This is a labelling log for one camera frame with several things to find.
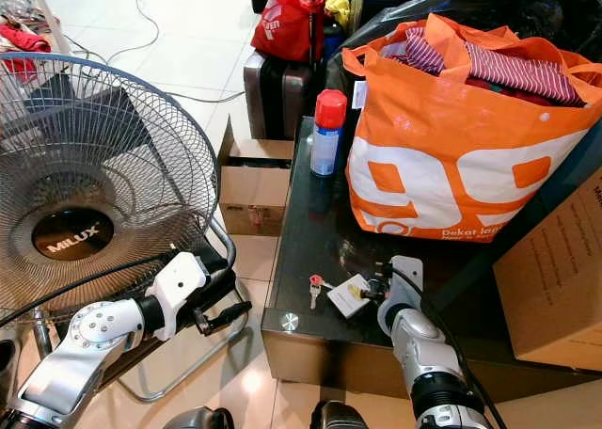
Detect small open cardboard box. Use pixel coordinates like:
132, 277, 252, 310
218, 119, 289, 235

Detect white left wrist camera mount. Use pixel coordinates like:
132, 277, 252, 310
146, 252, 211, 342

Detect dark glass-top side table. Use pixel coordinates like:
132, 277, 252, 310
261, 109, 602, 399

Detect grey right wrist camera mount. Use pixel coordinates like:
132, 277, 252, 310
388, 256, 425, 310

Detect keys with white tag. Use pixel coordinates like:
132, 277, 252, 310
309, 274, 373, 320

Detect red white striped cloth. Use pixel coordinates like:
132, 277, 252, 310
404, 26, 587, 107

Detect black suitcase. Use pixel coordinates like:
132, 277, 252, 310
243, 51, 317, 140

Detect black garbage bag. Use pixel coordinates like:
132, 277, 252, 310
343, 0, 602, 52

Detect thin floor cable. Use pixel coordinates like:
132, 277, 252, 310
127, 0, 247, 103

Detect red plastic bag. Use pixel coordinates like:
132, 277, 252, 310
251, 0, 326, 65

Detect Milux metal floor fan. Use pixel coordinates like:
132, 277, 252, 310
0, 53, 252, 402

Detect robot right leg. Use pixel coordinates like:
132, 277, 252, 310
309, 401, 383, 429

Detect large printed cardboard box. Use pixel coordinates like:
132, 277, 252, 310
492, 170, 602, 372

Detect robot left leg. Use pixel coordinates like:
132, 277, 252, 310
162, 405, 238, 429

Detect yellow cloth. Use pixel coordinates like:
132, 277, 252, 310
325, 0, 351, 27

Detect spray can with red cap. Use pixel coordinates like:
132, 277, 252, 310
309, 88, 349, 178

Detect orange white shopping bag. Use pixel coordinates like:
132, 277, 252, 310
341, 13, 602, 245

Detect robot leg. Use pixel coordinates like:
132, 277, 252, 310
309, 401, 383, 429
162, 405, 238, 429

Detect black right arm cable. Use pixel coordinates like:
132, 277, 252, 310
376, 262, 487, 429

